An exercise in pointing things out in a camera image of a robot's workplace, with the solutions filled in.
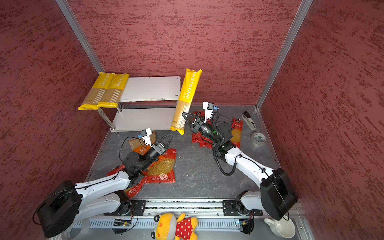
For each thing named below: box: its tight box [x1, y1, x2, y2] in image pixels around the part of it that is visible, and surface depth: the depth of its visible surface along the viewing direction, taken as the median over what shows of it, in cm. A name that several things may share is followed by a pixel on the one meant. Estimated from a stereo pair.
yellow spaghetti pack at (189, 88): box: [170, 68, 203, 136], surface depth 66 cm
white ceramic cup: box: [264, 215, 296, 239], surface depth 66 cm
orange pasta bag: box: [128, 131, 157, 156], surface depth 68 cm
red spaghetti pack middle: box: [199, 136, 214, 149], surface depth 99 cm
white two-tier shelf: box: [98, 76, 181, 132], surface depth 86 cm
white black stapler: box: [242, 111, 257, 131], surface depth 111 cm
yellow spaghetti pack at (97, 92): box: [78, 72, 116, 110], surface depth 77 cm
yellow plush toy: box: [151, 212, 199, 240], surface depth 65 cm
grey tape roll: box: [251, 131, 267, 147], surface depth 102 cm
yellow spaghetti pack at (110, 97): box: [97, 73, 130, 108], surface depth 79 cm
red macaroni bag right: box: [142, 148, 177, 184], surface depth 85 cm
